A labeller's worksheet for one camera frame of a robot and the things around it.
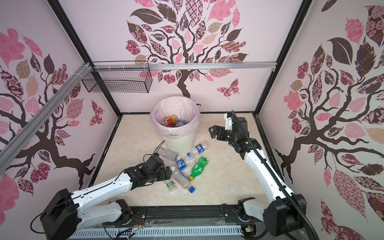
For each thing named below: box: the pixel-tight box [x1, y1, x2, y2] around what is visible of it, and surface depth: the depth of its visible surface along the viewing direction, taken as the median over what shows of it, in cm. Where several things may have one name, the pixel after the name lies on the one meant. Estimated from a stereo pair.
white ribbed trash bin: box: [164, 134, 196, 154], surface depth 91 cm
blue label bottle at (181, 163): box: [174, 154, 187, 171], surface depth 88 cm
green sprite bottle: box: [188, 156, 209, 182], surface depth 87 cm
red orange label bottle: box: [161, 115, 181, 127], surface depth 96 cm
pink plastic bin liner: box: [149, 96, 201, 139], surface depth 90 cm
